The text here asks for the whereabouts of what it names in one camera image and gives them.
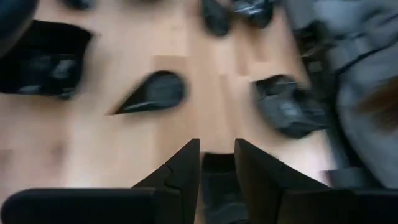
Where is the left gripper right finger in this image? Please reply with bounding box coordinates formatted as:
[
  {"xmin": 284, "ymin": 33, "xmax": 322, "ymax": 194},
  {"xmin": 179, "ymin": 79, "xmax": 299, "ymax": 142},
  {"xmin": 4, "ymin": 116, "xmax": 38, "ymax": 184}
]
[{"xmin": 234, "ymin": 138, "xmax": 398, "ymax": 224}]

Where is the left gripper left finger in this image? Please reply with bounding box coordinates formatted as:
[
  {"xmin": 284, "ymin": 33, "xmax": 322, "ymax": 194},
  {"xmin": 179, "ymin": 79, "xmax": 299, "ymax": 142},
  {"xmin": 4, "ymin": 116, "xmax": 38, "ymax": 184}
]
[{"xmin": 0, "ymin": 138, "xmax": 201, "ymax": 224}]

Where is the black mouse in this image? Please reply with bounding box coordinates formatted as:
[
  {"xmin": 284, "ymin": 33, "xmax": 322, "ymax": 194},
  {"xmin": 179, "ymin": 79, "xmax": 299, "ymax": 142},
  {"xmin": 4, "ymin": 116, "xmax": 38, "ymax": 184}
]
[{"xmin": 201, "ymin": 0, "xmax": 231, "ymax": 37}]

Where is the black spoon shaped mini plate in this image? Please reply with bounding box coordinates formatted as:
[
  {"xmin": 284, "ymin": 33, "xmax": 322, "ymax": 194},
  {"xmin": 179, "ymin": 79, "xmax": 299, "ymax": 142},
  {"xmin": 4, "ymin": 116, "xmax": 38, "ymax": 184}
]
[{"xmin": 231, "ymin": 0, "xmax": 275, "ymax": 29}]

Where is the large black plastic plate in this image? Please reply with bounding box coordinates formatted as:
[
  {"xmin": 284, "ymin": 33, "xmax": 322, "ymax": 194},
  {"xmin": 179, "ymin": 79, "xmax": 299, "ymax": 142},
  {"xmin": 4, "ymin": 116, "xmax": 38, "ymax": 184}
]
[{"xmin": 0, "ymin": 20, "xmax": 93, "ymax": 100}]

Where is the black leaf shaped mini plate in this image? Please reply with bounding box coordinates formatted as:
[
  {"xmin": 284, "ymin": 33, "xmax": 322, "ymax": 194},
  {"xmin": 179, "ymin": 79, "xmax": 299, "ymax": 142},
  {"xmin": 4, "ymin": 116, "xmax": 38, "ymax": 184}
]
[{"xmin": 108, "ymin": 70, "xmax": 188, "ymax": 116}]

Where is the person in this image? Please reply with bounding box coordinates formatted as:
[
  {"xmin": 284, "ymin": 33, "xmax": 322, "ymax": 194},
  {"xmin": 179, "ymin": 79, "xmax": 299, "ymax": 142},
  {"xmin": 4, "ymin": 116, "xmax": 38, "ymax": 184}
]
[{"xmin": 284, "ymin": 0, "xmax": 398, "ymax": 189}]

